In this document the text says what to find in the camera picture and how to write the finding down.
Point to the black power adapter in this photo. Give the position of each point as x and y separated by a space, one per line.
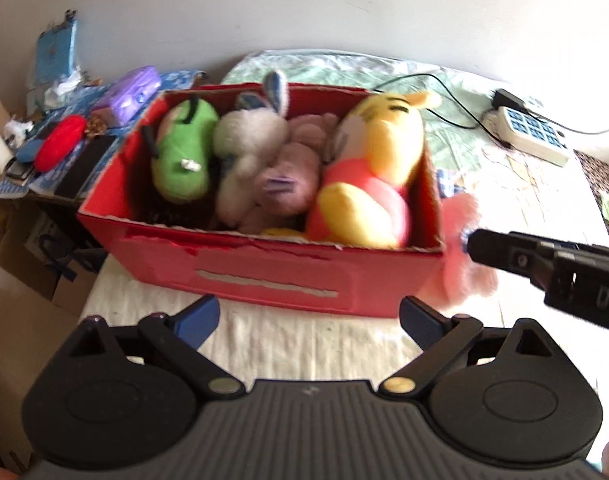
504 98

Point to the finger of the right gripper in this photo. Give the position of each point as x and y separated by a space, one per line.
513 252

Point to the pink bear plush toy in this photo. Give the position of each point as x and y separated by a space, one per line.
285 190

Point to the red oval case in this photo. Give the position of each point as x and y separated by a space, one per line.
67 134

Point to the blue hanging pouch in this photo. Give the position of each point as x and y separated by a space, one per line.
55 51

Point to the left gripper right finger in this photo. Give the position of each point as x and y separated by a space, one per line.
447 345

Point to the blue checkered towel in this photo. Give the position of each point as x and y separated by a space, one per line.
46 184

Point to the green hooded doll plush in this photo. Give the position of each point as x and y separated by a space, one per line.
181 149

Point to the patterned brown cloth furniture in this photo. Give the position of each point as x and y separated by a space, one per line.
597 173

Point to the purple tissue pack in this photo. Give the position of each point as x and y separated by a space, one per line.
125 98

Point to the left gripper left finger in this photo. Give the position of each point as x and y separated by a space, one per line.
172 341

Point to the white blue power strip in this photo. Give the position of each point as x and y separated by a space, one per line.
528 135

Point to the cartoon print bed sheet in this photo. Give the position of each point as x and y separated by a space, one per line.
515 193

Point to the red cardboard box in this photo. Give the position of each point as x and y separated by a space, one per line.
279 272

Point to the yellow tiger plush toy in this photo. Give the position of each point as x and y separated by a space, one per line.
374 158

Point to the white bunny plush plaid ears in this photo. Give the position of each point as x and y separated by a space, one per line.
247 139

